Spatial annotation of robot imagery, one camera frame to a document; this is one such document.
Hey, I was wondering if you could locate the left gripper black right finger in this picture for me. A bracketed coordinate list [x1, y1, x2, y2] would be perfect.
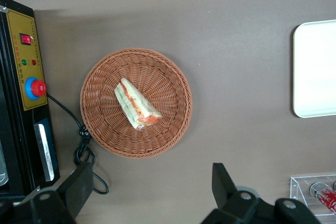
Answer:
[201, 162, 320, 224]

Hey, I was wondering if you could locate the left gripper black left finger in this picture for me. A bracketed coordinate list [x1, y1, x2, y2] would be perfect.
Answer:
[0, 162, 95, 224]

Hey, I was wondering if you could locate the triangle sandwich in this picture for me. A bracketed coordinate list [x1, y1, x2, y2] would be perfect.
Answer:
[114, 77, 163, 131]

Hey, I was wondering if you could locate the round brown wicker basket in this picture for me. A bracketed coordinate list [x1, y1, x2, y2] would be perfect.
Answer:
[80, 48, 193, 159]

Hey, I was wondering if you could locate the cream plastic tray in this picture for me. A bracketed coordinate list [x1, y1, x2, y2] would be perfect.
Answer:
[292, 19, 336, 119]

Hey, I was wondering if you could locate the clear acrylic bottle rack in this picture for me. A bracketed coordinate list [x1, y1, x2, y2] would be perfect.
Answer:
[289, 173, 336, 217]

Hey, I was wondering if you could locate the black tabletop machine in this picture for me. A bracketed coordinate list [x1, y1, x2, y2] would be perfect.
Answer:
[0, 0, 61, 204]

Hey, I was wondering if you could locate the red emergency stop button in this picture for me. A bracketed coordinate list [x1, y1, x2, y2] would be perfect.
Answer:
[24, 77, 47, 101]

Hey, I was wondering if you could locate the yellow control panel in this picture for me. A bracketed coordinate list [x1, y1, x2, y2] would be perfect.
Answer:
[5, 8, 48, 112]

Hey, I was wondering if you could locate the black machine power cable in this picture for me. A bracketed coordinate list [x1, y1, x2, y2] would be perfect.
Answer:
[46, 94, 110, 195]

